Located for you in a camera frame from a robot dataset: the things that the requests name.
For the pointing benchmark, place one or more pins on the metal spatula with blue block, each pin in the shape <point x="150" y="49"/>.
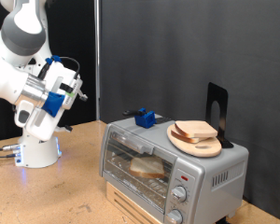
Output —
<point x="145" y="119"/>

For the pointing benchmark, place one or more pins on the silver oven knob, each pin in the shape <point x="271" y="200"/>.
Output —
<point x="179" y="194"/>
<point x="174" y="216"/>

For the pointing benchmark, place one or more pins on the round wooden cutting board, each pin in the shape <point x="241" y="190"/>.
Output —
<point x="202" y="150"/>

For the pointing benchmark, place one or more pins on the black metal bookend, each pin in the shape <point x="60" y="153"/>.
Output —
<point x="222" y="93"/>

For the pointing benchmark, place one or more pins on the black fabric backdrop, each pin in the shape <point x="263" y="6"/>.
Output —
<point x="77" y="37"/>

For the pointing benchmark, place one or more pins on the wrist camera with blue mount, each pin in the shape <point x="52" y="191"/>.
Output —
<point x="53" y="102"/>

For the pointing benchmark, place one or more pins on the grey fabric backdrop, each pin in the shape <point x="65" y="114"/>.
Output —
<point x="193" y="46"/>

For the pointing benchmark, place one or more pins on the silver toaster oven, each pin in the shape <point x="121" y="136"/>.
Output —
<point x="205" y="199"/>

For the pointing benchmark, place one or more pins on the grey metal pole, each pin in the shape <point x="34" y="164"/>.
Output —
<point x="97" y="62"/>

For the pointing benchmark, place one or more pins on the wooden box under oven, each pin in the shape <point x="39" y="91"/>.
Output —
<point x="121" y="202"/>

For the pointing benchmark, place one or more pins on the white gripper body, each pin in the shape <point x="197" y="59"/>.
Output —
<point x="57" y="73"/>

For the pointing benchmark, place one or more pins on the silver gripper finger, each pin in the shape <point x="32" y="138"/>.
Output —
<point x="82" y="96"/>
<point x="67" y="128"/>

